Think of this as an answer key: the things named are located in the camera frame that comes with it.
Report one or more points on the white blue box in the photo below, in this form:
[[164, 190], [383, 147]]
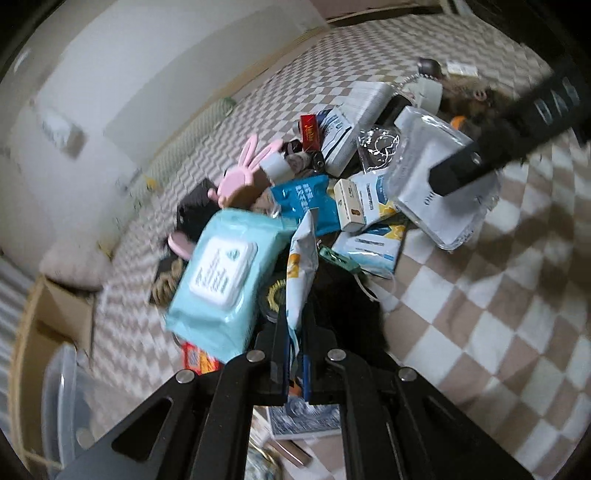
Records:
[[339, 134]]

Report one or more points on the light blue wet wipes pack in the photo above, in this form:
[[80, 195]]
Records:
[[221, 277]]

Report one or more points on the silver white pouch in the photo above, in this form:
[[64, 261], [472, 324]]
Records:
[[429, 147]]

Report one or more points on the small red packet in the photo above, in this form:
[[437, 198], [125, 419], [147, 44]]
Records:
[[310, 131]]

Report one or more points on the blue patterned playing card box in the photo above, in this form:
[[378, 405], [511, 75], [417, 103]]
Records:
[[304, 417]]

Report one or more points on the white blue yellow packet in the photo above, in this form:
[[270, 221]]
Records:
[[369, 251]]

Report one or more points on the small white bottle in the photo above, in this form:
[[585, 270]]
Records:
[[277, 167]]

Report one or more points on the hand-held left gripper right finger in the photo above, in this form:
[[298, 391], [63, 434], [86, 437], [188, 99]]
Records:
[[318, 369]]

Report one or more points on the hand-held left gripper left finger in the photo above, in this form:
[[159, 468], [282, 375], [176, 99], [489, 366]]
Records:
[[281, 364]]

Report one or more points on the small beige carton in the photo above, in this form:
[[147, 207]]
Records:
[[348, 205]]

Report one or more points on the white yellow snack packet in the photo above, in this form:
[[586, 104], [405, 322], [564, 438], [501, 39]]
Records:
[[300, 267]]

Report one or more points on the blue foil packet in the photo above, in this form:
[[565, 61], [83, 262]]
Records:
[[309, 198]]

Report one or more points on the pink bunny toy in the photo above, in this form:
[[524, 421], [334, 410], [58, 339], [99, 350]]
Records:
[[235, 180]]

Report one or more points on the cardboard box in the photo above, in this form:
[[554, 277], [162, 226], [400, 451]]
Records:
[[69, 314]]

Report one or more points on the clear plastic storage container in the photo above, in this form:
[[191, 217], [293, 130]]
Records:
[[60, 401]]

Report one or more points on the checkered blanket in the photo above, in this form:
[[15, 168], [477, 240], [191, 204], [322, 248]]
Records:
[[485, 300]]

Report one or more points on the brown plush toy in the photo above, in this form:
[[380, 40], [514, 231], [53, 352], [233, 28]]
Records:
[[475, 99]]

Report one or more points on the black pouch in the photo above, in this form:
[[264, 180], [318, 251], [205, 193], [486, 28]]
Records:
[[194, 212]]

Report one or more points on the white blue-striped packet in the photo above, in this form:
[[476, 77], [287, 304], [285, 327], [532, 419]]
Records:
[[374, 201]]

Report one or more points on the red snack packet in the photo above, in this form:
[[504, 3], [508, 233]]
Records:
[[198, 360]]

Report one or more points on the brown leather item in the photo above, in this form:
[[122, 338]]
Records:
[[291, 452]]

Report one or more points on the green clip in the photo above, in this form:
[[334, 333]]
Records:
[[339, 261]]

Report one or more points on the black round tin yellow emblem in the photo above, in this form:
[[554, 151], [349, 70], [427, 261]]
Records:
[[274, 297]]

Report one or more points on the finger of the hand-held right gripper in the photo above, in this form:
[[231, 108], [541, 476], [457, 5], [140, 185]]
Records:
[[480, 159]]

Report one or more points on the clear plastic bag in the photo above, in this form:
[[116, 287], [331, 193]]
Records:
[[378, 145]]

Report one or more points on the beige pillow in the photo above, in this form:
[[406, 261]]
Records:
[[74, 265]]

